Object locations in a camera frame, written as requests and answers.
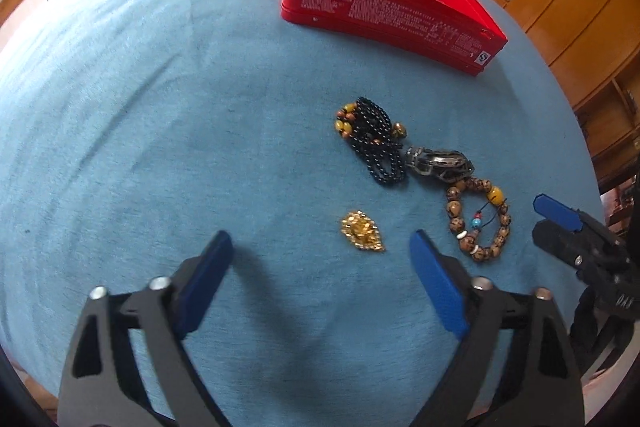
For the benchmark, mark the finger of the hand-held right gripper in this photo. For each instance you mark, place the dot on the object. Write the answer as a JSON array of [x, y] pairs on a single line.
[[565, 247], [557, 210]]

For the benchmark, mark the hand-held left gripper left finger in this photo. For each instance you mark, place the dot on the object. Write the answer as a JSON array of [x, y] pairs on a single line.
[[205, 287]]

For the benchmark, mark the black and white stone pendant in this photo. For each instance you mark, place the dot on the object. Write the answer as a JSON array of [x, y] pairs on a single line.
[[440, 164]]

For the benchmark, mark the gold pendant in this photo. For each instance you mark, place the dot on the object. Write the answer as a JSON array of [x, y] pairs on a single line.
[[362, 232]]

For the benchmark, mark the wooden wardrobe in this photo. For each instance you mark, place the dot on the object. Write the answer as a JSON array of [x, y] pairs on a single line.
[[575, 7]]

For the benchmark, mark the red tin box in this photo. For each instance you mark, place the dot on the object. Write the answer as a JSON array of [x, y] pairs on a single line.
[[375, 12]]

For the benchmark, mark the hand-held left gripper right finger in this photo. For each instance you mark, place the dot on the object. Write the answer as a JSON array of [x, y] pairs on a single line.
[[437, 287]]

